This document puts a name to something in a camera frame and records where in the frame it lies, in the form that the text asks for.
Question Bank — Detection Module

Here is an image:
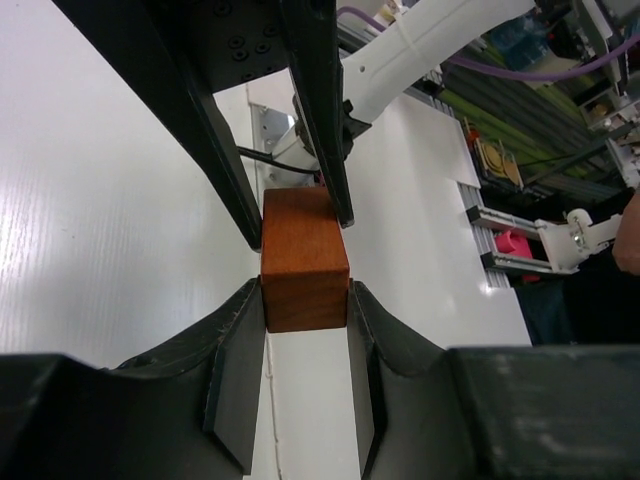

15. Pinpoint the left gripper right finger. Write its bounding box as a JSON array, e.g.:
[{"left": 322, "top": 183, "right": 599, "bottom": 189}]
[{"left": 347, "top": 281, "right": 639, "bottom": 479}]

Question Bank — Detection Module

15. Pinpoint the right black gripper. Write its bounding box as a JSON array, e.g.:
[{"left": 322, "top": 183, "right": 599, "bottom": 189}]
[{"left": 55, "top": 0, "right": 354, "bottom": 251}]

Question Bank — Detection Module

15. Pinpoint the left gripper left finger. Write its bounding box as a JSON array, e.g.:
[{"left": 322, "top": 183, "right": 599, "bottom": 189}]
[{"left": 1, "top": 279, "right": 264, "bottom": 479}]

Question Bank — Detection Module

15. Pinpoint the small dark wood cube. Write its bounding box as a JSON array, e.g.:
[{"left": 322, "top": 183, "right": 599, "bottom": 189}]
[{"left": 260, "top": 187, "right": 350, "bottom": 333}]

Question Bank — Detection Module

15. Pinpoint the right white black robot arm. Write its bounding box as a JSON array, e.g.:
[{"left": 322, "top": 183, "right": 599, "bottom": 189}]
[{"left": 58, "top": 1, "right": 533, "bottom": 250}]

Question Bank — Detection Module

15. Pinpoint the person hand in background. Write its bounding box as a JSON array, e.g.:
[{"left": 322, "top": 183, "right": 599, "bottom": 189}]
[{"left": 613, "top": 191, "right": 640, "bottom": 276}]

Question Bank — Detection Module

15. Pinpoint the pink object in background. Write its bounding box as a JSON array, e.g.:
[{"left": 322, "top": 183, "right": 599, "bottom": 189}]
[{"left": 495, "top": 230, "right": 533, "bottom": 259}]

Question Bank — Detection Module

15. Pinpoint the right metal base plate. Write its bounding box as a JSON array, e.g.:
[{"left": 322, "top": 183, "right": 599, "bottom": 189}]
[{"left": 250, "top": 104, "right": 318, "bottom": 189}]

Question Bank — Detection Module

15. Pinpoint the aluminium table frame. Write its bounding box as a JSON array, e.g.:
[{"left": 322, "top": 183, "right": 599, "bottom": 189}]
[{"left": 339, "top": 29, "right": 516, "bottom": 291}]

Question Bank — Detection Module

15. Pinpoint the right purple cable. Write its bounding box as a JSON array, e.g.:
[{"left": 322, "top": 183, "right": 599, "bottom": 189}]
[{"left": 339, "top": 4, "right": 631, "bottom": 84}]

